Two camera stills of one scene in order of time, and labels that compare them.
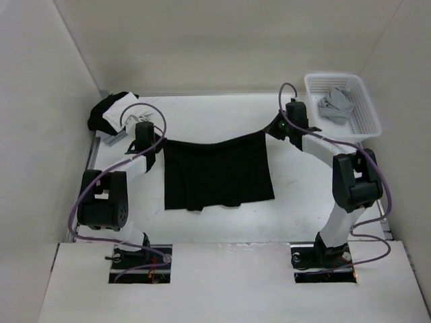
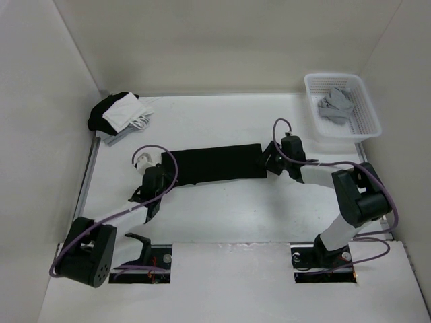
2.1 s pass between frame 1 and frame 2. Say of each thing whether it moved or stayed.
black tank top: moved
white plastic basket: stayed
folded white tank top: stayed
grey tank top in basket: stayed
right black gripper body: moved
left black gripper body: moved
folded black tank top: stayed
